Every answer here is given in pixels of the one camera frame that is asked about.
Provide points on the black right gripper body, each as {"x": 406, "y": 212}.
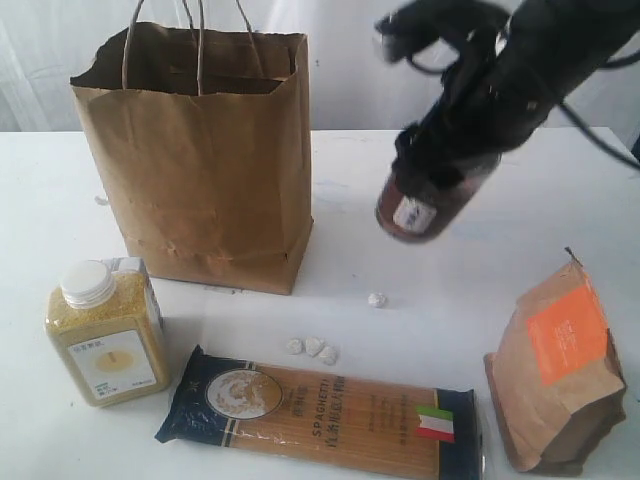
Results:
{"x": 512, "y": 70}

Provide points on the dark barley tea can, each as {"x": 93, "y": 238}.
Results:
{"x": 416, "y": 209}

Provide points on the brown paper shopping bag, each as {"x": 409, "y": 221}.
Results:
{"x": 202, "y": 141}

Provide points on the white crumpled pebble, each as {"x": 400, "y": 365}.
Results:
{"x": 295, "y": 346}
{"x": 328, "y": 355}
{"x": 313, "y": 346}
{"x": 377, "y": 300}

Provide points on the kraft pouch with orange label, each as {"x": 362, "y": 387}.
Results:
{"x": 556, "y": 382}

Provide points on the spaghetti package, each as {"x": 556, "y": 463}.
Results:
{"x": 398, "y": 430}

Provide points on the millet bottle with white cap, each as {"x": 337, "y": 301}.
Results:
{"x": 104, "y": 321}

